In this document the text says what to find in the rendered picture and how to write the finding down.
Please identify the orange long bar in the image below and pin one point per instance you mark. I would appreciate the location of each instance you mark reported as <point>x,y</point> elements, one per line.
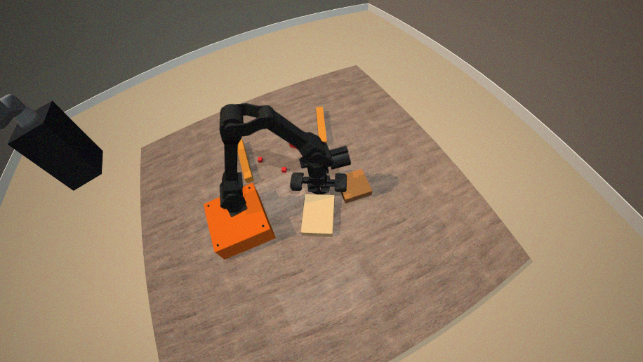
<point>321,124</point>
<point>248,176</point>

